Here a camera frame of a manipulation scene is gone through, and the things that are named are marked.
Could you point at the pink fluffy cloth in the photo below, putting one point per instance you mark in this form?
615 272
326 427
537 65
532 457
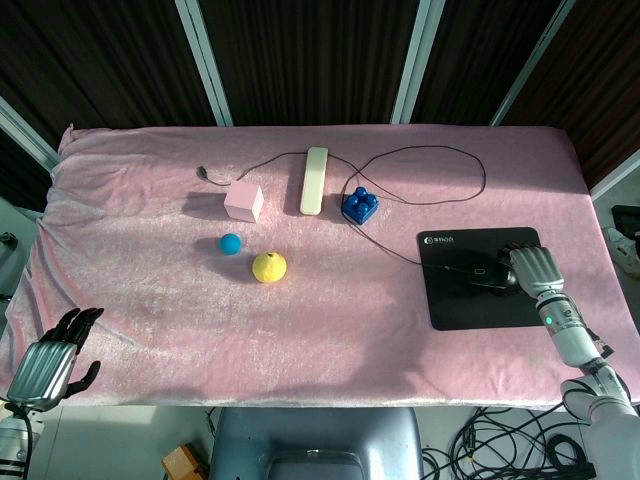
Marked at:
300 325

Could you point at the black mouse pad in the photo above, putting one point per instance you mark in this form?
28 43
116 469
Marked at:
465 310

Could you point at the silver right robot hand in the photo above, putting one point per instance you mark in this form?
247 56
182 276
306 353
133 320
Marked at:
537 270

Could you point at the pink cube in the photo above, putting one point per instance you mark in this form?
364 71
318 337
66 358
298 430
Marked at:
242 200

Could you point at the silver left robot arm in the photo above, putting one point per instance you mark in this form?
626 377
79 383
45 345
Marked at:
12 445

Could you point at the black computer mouse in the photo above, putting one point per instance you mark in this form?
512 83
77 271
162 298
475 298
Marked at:
487 272

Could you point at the white shoe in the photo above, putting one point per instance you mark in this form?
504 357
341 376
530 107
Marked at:
622 250

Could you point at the orange box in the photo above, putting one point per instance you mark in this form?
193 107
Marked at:
182 462

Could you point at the blue building block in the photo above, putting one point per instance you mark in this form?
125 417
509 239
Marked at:
360 205

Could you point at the cream long case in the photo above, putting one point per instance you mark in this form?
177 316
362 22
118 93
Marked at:
313 180

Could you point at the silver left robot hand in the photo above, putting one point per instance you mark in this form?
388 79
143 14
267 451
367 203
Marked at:
42 367

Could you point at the blue ball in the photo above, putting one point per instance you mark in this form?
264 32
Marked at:
231 244

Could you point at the pale grey frame post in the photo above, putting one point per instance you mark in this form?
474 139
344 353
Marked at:
532 65
417 60
205 60
25 132

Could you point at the dark pleated curtain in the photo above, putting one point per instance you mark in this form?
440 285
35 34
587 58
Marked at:
310 55

